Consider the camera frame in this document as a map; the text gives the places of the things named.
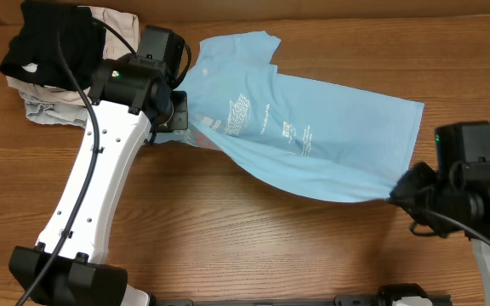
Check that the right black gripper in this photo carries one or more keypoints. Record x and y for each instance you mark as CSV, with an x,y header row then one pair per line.
x,y
406,193

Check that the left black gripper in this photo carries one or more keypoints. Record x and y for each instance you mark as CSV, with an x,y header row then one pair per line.
x,y
179,116

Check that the light blue printed t-shirt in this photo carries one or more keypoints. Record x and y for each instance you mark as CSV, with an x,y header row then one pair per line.
x,y
310,138

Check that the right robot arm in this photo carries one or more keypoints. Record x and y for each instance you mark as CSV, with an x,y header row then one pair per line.
x,y
456,196

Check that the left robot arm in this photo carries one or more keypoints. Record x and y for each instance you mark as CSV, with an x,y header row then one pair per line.
x,y
131,101

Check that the beige folded garment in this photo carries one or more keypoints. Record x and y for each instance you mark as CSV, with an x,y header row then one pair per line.
x,y
127,25

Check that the light denim folded garment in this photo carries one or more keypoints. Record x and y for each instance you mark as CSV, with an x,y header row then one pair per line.
x,y
47,113

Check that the black folded garment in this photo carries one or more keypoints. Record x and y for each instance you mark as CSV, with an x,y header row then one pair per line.
x,y
51,29

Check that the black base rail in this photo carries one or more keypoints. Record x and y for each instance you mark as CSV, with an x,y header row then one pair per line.
x,y
405,294

